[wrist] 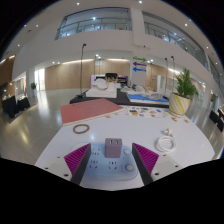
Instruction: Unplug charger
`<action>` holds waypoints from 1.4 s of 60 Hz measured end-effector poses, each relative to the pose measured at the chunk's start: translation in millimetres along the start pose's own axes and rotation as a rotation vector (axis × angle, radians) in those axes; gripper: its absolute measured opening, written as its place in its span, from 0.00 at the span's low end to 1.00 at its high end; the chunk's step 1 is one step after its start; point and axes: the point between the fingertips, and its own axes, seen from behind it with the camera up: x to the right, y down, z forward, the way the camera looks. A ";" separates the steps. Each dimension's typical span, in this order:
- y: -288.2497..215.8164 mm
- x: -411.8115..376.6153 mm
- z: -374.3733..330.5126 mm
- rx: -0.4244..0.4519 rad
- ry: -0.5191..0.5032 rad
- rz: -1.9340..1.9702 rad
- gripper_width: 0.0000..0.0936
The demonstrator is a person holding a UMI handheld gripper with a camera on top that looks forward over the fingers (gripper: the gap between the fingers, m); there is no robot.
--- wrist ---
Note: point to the blue-based architectural model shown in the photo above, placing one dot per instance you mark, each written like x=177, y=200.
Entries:
x=143, y=98

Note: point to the pink flat board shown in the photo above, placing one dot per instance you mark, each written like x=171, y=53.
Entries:
x=86, y=110

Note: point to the light blue power strip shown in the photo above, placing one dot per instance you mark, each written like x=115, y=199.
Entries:
x=106, y=168

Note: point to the white sheet with coloured stickers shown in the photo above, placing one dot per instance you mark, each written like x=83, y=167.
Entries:
x=146, y=112

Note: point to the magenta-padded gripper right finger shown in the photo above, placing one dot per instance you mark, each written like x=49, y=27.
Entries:
x=148, y=163

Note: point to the distant potted plant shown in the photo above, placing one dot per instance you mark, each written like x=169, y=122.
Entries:
x=33, y=86

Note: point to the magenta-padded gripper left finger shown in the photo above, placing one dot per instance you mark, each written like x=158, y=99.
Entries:
x=75, y=163

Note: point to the potted plant in striped pot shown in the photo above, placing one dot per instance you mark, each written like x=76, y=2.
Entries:
x=178, y=105

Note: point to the group of black chairs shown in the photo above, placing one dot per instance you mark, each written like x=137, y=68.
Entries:
x=216, y=118
x=13, y=105

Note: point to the white architectural model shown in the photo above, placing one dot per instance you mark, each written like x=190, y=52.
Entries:
x=101, y=91

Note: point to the purple-grey charger block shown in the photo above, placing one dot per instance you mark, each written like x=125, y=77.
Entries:
x=113, y=148

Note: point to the black piano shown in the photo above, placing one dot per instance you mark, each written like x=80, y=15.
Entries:
x=111, y=75

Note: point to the black display table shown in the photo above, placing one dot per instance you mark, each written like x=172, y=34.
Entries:
x=121, y=99

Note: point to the small wooden disc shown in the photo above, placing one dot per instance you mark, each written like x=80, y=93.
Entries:
x=174, y=119
x=186, y=120

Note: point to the white signboard with arrows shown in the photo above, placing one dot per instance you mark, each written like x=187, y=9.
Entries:
x=139, y=75

